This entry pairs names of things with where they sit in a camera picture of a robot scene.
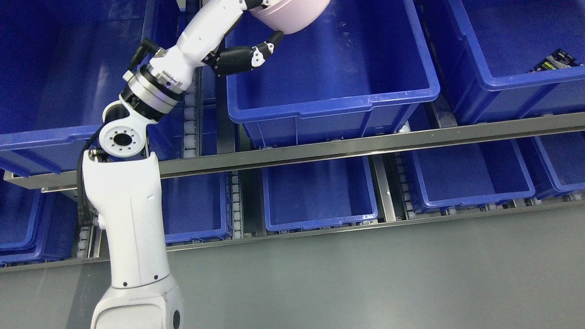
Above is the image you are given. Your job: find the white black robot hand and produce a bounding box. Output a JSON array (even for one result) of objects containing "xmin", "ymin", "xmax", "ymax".
[{"xmin": 147, "ymin": 0, "xmax": 284, "ymax": 91}]

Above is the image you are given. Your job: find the pink bowl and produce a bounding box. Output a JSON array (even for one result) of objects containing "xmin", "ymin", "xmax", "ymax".
[{"xmin": 250, "ymin": 0, "xmax": 330, "ymax": 35}]

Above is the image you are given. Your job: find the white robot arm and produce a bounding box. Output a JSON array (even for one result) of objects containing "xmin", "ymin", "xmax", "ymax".
[{"xmin": 77, "ymin": 39, "xmax": 186, "ymax": 329}]

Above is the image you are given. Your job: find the blue bin upper middle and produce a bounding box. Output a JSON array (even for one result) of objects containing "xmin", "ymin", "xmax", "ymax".
[{"xmin": 226, "ymin": 0, "xmax": 440, "ymax": 148}]

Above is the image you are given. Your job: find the blue bin lower middle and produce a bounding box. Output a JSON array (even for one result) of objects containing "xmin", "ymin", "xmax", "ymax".
[{"xmin": 261, "ymin": 156, "xmax": 378, "ymax": 233}]

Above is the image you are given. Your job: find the blue bin far left stack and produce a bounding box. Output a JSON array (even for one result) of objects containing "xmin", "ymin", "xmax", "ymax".
[{"xmin": 0, "ymin": 181, "xmax": 77, "ymax": 267}]

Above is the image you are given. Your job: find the blue bin upper left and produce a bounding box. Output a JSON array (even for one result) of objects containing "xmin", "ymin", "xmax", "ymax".
[{"xmin": 0, "ymin": 0, "xmax": 186, "ymax": 177}]

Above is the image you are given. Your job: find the blue bin lower left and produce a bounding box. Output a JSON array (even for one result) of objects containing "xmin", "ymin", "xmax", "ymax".
[{"xmin": 161, "ymin": 173, "xmax": 233, "ymax": 245}]

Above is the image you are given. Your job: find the blue bin upper right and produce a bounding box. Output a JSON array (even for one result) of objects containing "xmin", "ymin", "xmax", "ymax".
[{"xmin": 416, "ymin": 0, "xmax": 585, "ymax": 125}]

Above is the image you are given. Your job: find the dark packet in bin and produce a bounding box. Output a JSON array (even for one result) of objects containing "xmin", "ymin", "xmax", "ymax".
[{"xmin": 528, "ymin": 48, "xmax": 584, "ymax": 73}]

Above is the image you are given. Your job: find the blue bin far lower right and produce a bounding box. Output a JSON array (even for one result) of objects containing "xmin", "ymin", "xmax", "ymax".
[{"xmin": 516, "ymin": 132, "xmax": 585, "ymax": 200}]

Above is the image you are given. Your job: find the metal shelf frame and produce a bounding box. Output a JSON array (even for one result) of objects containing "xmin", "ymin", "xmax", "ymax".
[{"xmin": 0, "ymin": 69, "xmax": 585, "ymax": 274}]

